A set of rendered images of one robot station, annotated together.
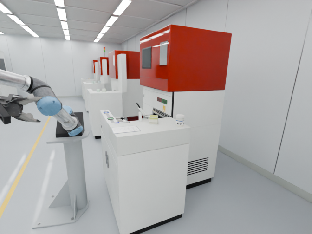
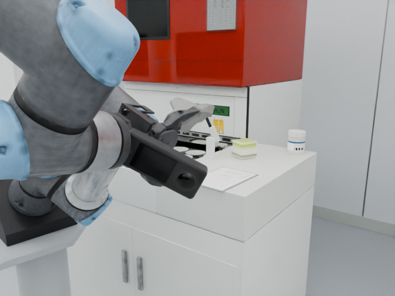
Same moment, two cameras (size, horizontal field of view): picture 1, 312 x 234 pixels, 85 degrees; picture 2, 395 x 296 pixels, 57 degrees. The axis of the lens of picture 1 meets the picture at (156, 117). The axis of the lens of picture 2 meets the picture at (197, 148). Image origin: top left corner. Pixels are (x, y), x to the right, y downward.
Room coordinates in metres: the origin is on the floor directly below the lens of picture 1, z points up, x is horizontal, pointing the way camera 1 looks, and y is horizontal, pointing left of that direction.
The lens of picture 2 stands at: (0.31, 0.87, 1.36)
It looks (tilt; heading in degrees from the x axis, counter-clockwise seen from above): 14 degrees down; 331
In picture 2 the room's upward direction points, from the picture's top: straight up
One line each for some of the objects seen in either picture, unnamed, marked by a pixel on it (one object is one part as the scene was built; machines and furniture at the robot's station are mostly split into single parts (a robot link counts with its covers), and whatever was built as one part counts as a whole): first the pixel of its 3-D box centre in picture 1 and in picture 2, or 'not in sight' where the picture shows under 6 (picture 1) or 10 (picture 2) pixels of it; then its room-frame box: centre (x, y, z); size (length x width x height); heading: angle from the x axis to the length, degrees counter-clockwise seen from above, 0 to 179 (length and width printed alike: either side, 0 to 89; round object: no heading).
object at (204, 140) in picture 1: (176, 146); not in sight; (2.20, -0.30, 0.41); 0.82 x 0.70 x 0.82; 25
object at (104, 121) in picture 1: (108, 122); (113, 176); (1.70, 0.49, 0.89); 0.55 x 0.09 x 0.14; 25
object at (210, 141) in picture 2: (141, 113); (213, 140); (1.52, 0.13, 1.03); 0.06 x 0.04 x 0.13; 115
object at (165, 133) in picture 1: (148, 133); (244, 180); (1.40, 0.06, 0.89); 0.62 x 0.35 x 0.14; 115
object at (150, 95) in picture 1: (155, 104); (179, 120); (2.06, 0.01, 1.02); 0.81 x 0.03 x 0.40; 25
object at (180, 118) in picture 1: (179, 120); (296, 141); (1.41, -0.21, 1.01); 0.07 x 0.07 x 0.10
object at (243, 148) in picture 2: (153, 119); (244, 148); (1.46, 0.02, 1.00); 0.07 x 0.07 x 0.07; 89
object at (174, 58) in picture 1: (179, 62); (213, 27); (2.19, -0.27, 1.52); 0.81 x 0.75 x 0.60; 25
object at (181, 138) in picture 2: (160, 118); (205, 148); (1.89, -0.05, 0.89); 0.44 x 0.02 x 0.10; 25
